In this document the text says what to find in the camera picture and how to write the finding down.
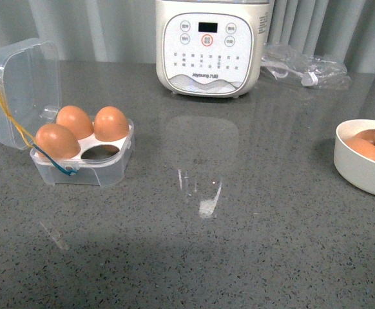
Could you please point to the clear plastic egg box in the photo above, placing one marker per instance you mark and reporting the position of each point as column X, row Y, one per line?
column 30, row 97

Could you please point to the brown egg back right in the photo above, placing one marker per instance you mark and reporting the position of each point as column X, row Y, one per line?
column 110, row 124

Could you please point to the brown egg back left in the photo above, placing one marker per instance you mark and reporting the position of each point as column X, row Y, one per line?
column 76, row 120

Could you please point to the brown egg front left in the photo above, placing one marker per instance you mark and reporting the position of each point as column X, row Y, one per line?
column 57, row 141

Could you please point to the white Joyoung electric cooker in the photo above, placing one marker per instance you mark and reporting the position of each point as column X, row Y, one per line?
column 210, row 48

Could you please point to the clear plastic bag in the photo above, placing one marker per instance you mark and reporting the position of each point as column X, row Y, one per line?
column 282, row 63

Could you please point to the white round bowl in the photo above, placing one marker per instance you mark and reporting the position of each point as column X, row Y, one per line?
column 355, row 168

